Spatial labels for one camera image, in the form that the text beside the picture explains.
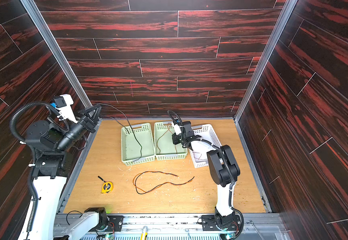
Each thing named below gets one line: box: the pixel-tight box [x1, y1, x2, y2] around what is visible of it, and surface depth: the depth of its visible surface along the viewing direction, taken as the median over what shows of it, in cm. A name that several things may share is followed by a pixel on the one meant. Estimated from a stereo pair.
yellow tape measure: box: [97, 175, 114, 194], surface depth 86 cm
